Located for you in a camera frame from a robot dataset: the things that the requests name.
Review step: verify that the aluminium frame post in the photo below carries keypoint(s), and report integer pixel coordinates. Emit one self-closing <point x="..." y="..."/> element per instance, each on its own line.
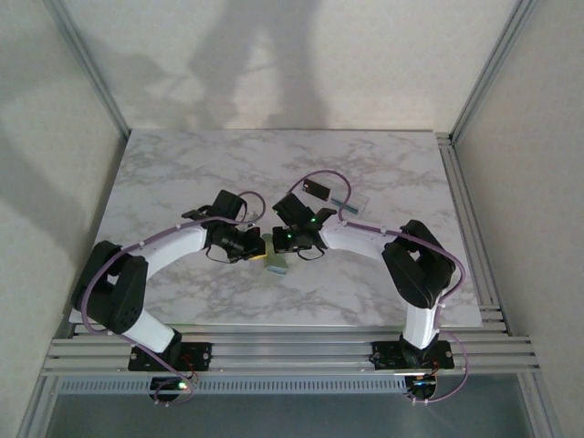
<point x="493" y="73"/>

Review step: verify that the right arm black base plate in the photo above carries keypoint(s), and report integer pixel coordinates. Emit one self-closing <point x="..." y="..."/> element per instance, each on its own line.
<point x="388" y="356"/>

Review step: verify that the dark grey credit card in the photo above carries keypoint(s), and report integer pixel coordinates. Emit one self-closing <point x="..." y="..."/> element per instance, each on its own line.
<point x="318" y="189"/>

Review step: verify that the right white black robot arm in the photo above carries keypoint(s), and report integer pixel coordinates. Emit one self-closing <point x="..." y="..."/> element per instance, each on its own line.
<point x="356" y="239"/>

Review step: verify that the aluminium side frame rail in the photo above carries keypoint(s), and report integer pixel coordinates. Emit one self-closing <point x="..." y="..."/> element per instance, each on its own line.
<point x="470" y="228"/>

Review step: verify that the clear acrylic card stand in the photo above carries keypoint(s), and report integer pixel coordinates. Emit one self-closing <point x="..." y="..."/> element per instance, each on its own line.
<point x="358" y="203"/>

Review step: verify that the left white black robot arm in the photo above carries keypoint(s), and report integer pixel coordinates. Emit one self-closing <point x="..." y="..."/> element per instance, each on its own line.
<point x="182" y="244"/>

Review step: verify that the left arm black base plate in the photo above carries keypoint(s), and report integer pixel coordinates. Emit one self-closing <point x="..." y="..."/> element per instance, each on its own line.
<point x="198" y="356"/>

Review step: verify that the blue credit card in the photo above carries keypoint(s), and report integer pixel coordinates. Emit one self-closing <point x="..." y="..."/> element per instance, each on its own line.
<point x="346" y="204"/>

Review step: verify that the aluminium lower frame leg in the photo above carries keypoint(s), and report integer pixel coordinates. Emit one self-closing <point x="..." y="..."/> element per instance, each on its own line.
<point x="543" y="410"/>
<point x="36" y="410"/>

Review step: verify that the aluminium front frame rail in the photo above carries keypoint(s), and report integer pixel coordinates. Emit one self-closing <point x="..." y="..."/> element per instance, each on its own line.
<point x="292" y="351"/>

